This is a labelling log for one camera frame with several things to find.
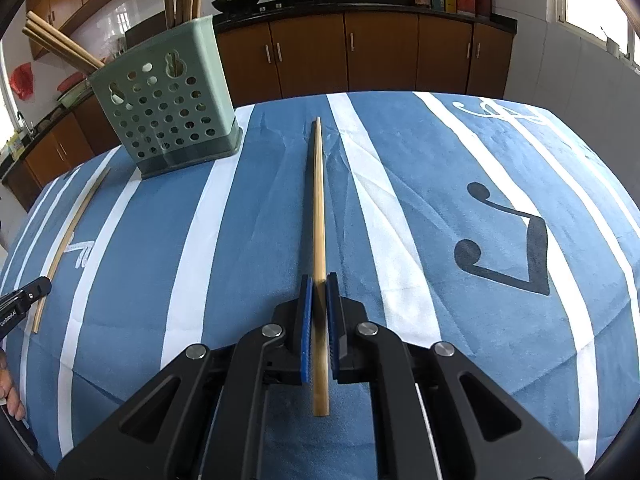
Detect person's left hand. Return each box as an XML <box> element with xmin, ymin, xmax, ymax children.
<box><xmin>0</xmin><ymin>350</ymin><xmax>27</xmax><ymax>422</ymax></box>

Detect red basin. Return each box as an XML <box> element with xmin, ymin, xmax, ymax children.
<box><xmin>57</xmin><ymin>72</ymin><xmax>91</xmax><ymax>92</ymax></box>

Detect green perforated utensil holder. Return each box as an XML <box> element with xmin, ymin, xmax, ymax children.
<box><xmin>89</xmin><ymin>15</ymin><xmax>244</xmax><ymax>180</ymax></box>

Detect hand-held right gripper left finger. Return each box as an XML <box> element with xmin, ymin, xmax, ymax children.
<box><xmin>55</xmin><ymin>275</ymin><xmax>315</xmax><ymax>480</ymax></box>

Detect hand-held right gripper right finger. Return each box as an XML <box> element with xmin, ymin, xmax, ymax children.
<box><xmin>325</xmin><ymin>273</ymin><xmax>584</xmax><ymax>480</ymax></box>

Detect hanging red plastic bag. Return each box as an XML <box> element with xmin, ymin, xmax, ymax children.
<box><xmin>11</xmin><ymin>62</ymin><xmax>35</xmax><ymax>101</ymax></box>

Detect silver box appliance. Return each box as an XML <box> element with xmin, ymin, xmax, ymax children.
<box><xmin>124</xmin><ymin>21</ymin><xmax>168</xmax><ymax>51</ymax></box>

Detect black gas stove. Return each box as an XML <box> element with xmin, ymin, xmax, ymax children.
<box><xmin>215</xmin><ymin>0</ymin><xmax>346</xmax><ymax>17</ymax></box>

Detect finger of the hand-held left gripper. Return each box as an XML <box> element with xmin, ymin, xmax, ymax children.
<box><xmin>0</xmin><ymin>276</ymin><xmax>53</xmax><ymax>328</ymax></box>

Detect wooden base cabinets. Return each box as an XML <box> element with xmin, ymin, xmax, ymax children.
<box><xmin>0</xmin><ymin>7</ymin><xmax>517</xmax><ymax>211</ymax></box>

